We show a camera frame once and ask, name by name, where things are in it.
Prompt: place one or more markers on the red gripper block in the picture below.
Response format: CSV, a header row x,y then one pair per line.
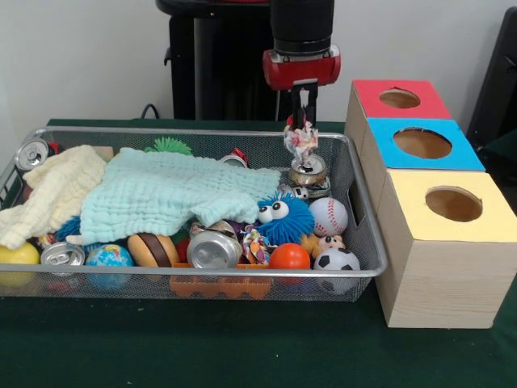
x,y
299,72

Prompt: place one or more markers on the colourful paper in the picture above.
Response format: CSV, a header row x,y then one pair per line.
x,y
301,139

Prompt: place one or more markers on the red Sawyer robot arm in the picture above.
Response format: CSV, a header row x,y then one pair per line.
x,y
303,24

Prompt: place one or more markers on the shallow metal mesh bin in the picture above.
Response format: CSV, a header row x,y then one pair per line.
x,y
258,139

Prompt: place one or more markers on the wooden box with three holes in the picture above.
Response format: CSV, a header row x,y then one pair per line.
x,y
444,275

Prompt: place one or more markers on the gold drink can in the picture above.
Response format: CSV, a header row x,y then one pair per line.
x,y
307,175

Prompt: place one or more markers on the white baseball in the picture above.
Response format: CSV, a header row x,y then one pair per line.
x,y
329,218

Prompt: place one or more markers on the blue fuzzy toy with eyes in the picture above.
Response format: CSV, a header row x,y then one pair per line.
x,y
291,226

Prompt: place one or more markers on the orange ball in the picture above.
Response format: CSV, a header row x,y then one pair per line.
x,y
290,256

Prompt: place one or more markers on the black and white soccer ball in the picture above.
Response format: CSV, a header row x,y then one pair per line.
x,y
337,258

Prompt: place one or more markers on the light blue muslin cloth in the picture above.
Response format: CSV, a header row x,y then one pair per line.
x,y
161,190

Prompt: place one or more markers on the crushed silver can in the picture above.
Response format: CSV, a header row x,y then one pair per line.
x,y
212,250

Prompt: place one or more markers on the dark green tablecloth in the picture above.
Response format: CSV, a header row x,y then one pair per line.
x,y
503,161
242,347

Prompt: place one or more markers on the toy hamburger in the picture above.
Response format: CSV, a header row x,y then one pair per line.
x,y
151,250

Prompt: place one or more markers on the globe print ball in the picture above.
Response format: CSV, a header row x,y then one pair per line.
x,y
109,256

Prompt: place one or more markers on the cream muslin cloth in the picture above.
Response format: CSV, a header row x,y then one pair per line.
x,y
56,182

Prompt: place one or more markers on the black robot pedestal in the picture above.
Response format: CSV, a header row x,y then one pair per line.
x,y
226,60

